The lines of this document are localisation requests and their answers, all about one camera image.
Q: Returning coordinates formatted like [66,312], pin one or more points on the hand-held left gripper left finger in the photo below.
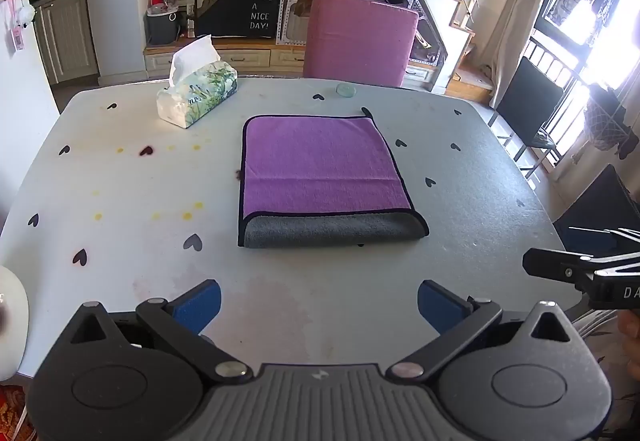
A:
[200,303]

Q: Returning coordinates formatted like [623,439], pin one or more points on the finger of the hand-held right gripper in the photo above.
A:
[555,268]

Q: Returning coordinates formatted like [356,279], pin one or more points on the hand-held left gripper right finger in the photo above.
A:
[440,306]

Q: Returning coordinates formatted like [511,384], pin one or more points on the purple and grey towel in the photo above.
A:
[322,171]

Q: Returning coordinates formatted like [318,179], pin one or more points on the person's right hand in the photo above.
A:
[631,333]

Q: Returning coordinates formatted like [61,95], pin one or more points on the dark blue chair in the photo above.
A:
[600,211]

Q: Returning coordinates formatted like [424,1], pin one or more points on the grey heart print tablecloth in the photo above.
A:
[150,231]

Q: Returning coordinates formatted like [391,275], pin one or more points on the drying rack with net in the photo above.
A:
[612,121]

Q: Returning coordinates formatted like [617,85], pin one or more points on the black chair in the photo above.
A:
[530,103]

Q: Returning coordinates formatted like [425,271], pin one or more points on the white round object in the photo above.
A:
[11,321]

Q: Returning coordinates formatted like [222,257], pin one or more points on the floral tissue pack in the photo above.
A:
[197,93]

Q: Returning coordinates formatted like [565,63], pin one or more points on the red patterned rug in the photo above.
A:
[12,413]

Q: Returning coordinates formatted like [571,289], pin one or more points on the wooden staircase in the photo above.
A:
[460,46]

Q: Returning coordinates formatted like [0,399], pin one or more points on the low wooden drawer cabinet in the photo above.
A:
[235,55]

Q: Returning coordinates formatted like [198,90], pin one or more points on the beige curtain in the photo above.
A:
[517,6]

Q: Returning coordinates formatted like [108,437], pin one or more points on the pink upholstered chair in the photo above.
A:
[357,41]

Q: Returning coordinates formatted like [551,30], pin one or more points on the grey bin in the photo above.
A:
[162,27]

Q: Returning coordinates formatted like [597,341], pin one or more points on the white panelled cabinet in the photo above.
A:
[67,38]

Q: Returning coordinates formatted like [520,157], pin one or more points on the black lettered sign board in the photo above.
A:
[240,8]

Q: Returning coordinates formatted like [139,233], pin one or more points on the pink hanging tag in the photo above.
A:
[16,40]

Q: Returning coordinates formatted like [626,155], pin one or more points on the white plush toy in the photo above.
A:
[25,14]

